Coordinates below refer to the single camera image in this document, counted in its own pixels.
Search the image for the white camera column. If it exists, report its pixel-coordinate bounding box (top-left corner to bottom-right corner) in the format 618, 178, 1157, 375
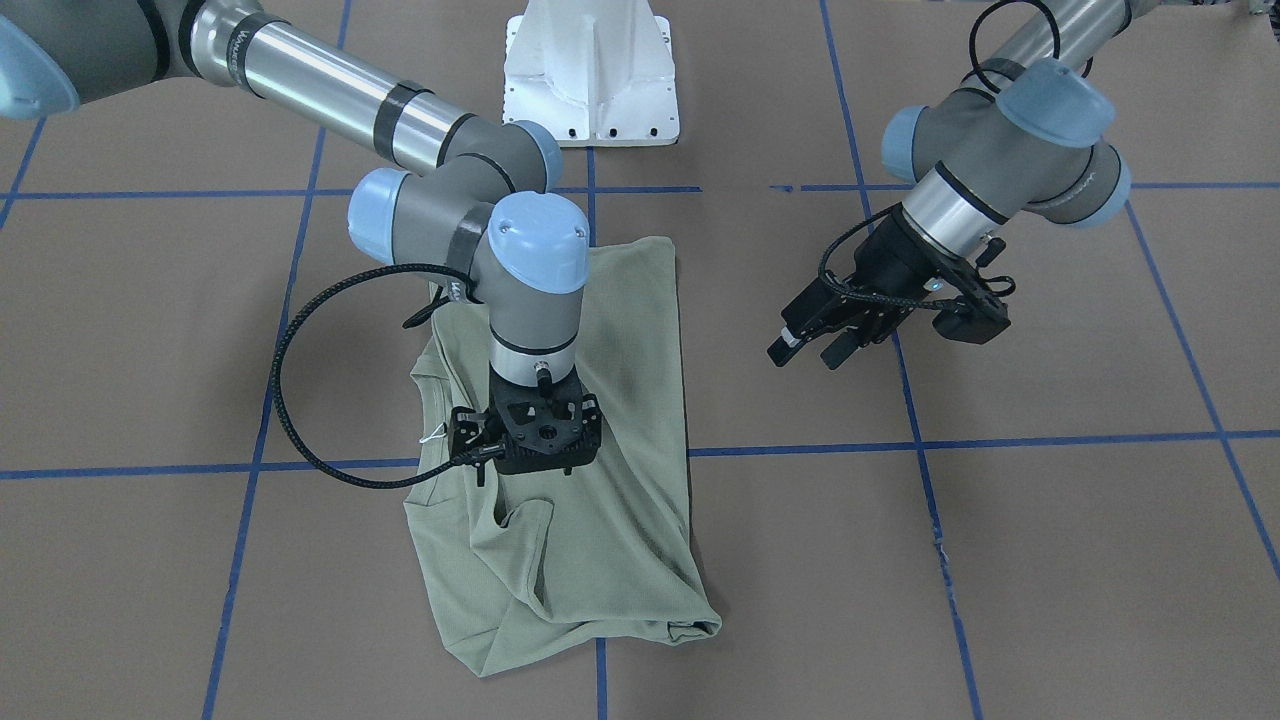
502, 1, 681, 149

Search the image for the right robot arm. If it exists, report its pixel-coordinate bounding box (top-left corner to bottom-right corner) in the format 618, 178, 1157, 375
3, 1, 603, 487

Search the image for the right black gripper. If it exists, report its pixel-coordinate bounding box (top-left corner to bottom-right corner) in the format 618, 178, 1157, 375
489, 369, 603, 477

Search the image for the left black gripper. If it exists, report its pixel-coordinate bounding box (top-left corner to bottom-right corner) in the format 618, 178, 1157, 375
767, 210, 955, 370

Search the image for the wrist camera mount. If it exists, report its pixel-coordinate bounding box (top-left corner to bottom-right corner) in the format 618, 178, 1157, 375
445, 406, 506, 468
929, 236, 1016, 345

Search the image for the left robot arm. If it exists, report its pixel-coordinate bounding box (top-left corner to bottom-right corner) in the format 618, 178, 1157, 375
768, 1, 1155, 369

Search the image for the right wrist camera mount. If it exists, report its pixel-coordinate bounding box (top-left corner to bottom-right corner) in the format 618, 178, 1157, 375
445, 406, 506, 468

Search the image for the olive green long-sleeve shirt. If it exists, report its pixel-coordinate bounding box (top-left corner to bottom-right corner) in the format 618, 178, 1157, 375
403, 236, 722, 676

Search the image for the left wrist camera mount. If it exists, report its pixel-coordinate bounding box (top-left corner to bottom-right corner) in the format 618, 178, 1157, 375
929, 236, 1016, 345

